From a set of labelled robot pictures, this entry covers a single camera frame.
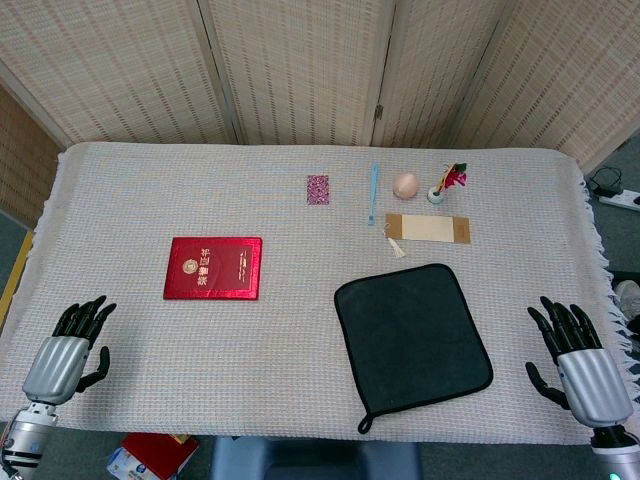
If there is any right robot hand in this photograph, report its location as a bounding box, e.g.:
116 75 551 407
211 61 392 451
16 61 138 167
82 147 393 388
524 295 634 429

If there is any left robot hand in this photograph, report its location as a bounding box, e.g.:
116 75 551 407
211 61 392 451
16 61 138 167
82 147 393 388
21 294 117 406

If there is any black square cloth pad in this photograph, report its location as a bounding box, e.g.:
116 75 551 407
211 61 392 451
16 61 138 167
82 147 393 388
333 263 494 435

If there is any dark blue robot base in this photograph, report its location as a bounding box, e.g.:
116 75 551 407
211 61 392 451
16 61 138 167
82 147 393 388
209 437 424 480

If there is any white shoe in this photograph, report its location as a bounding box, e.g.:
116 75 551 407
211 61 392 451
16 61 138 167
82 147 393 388
613 279 640 321

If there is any blue and white packet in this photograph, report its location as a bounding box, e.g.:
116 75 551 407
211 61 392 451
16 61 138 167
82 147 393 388
105 447 151 480

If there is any red box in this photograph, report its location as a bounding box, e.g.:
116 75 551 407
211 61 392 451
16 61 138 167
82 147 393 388
121 432 200 480

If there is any red certificate book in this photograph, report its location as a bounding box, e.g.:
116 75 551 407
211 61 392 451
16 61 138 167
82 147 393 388
163 236 264 302

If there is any white power strip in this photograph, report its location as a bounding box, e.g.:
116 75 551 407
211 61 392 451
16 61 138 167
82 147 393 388
597 188 640 211

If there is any brown bookmark with tassel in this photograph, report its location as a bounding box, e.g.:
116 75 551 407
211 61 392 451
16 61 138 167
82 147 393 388
383 213 472 259

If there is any feather shuttlecock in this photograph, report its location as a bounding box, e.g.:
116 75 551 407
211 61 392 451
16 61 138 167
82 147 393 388
426 161 469 206

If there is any white woven tablecloth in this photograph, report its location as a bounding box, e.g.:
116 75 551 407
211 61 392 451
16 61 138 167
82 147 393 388
0 141 630 446

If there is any pink ball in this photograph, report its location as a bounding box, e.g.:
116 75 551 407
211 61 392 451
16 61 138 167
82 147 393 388
392 172 419 200

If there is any light blue plastic stick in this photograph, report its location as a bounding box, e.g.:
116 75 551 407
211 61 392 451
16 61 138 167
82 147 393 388
367 161 380 227

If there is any small pink patterned card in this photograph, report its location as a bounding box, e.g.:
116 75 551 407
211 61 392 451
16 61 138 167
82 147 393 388
306 174 331 206

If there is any bamboo folding screen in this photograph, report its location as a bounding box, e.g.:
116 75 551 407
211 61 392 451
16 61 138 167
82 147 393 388
0 0 640 174

